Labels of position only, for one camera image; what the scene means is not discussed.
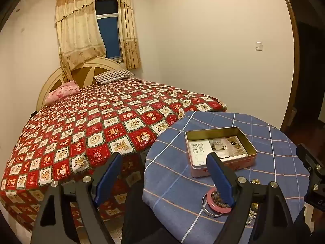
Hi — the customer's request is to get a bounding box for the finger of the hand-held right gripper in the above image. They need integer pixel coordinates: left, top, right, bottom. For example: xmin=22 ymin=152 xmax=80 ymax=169
xmin=296 ymin=144 xmax=325 ymax=181

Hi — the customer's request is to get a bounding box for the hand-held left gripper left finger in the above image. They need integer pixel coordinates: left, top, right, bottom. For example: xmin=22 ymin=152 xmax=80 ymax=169
xmin=30 ymin=152 xmax=124 ymax=244

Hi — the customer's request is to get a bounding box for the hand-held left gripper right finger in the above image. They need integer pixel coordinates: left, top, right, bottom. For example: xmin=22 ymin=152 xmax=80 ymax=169
xmin=206 ymin=152 xmax=300 ymax=244

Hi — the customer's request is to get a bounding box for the brown bead bracelet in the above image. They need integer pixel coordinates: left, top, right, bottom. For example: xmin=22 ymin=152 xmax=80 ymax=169
xmin=211 ymin=192 xmax=230 ymax=207

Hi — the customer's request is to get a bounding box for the pink tin box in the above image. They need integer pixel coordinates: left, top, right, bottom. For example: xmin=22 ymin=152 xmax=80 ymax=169
xmin=184 ymin=126 xmax=258 ymax=178

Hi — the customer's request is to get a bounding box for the pink bangle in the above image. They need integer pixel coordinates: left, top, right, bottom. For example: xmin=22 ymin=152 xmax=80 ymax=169
xmin=207 ymin=188 xmax=234 ymax=214

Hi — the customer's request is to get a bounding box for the gold bead necklace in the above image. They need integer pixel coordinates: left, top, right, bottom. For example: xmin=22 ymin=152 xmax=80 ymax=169
xmin=250 ymin=179 xmax=262 ymax=209

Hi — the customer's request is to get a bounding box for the printed paper card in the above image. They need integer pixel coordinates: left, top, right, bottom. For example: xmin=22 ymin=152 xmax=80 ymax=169
xmin=186 ymin=135 xmax=249 ymax=167

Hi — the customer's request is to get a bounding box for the thin silver bangle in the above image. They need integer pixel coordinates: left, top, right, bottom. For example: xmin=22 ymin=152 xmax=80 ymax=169
xmin=202 ymin=193 xmax=224 ymax=218

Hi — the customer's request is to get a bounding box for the blue plaid tablecloth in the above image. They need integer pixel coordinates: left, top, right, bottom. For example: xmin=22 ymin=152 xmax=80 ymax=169
xmin=142 ymin=111 xmax=309 ymax=243

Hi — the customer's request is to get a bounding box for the red patterned bed blanket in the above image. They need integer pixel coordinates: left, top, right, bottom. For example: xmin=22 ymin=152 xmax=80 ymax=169
xmin=0 ymin=78 xmax=228 ymax=225

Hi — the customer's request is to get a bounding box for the pink pillow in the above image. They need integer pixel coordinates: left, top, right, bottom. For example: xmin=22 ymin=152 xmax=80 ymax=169
xmin=45 ymin=80 xmax=81 ymax=106

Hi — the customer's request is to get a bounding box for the striped pillow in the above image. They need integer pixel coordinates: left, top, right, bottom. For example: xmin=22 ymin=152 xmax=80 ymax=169
xmin=94 ymin=69 xmax=135 ymax=85

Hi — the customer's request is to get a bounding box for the cream wooden headboard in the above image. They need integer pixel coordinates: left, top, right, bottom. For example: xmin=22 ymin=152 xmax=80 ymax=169
xmin=36 ymin=57 xmax=125 ymax=112

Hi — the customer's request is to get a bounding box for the window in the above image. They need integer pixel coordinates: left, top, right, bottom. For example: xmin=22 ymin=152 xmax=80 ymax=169
xmin=95 ymin=0 xmax=124 ymax=62

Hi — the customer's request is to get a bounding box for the narrow cream patterned curtain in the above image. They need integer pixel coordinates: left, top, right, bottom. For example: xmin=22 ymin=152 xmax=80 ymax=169
xmin=116 ymin=0 xmax=142 ymax=70

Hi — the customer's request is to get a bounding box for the wide cream patterned curtain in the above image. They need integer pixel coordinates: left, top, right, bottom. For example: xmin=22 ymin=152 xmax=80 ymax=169
xmin=55 ymin=0 xmax=107 ymax=82

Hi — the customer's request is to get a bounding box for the small pearl bead necklace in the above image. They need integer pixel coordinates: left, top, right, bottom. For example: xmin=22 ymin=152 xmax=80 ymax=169
xmin=245 ymin=208 xmax=256 ymax=225

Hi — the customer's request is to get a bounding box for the wooden door frame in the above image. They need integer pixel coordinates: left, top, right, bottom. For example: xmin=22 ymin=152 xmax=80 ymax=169
xmin=277 ymin=0 xmax=301 ymax=130

